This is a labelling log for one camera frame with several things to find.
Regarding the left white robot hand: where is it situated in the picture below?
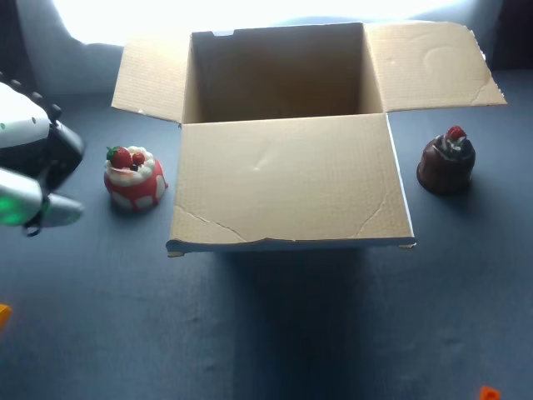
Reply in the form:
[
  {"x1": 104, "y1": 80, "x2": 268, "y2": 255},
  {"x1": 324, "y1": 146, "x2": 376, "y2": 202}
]
[{"x1": 0, "y1": 71, "x2": 87, "y2": 239}]

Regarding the red and white block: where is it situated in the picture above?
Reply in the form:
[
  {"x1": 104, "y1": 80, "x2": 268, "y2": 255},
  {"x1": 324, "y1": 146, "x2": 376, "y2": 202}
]
[{"x1": 102, "y1": 144, "x2": 170, "y2": 214}]

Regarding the cardboard box white outside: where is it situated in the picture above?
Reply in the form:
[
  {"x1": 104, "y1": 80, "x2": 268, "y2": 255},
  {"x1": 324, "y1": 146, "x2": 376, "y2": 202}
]
[{"x1": 110, "y1": 20, "x2": 509, "y2": 258}]

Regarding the chocolate raspberry toy cake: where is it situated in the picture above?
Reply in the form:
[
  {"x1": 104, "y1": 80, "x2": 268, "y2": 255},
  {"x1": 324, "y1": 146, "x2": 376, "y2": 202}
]
[{"x1": 415, "y1": 124, "x2": 477, "y2": 196}]

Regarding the grey table cloth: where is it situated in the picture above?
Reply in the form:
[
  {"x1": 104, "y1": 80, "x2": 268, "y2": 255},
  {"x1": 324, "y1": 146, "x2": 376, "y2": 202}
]
[{"x1": 0, "y1": 12, "x2": 533, "y2": 400}]

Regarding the bright white backdrop sheet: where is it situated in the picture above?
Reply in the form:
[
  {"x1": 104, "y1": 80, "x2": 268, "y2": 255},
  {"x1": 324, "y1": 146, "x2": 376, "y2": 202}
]
[{"x1": 57, "y1": 0, "x2": 505, "y2": 47}]

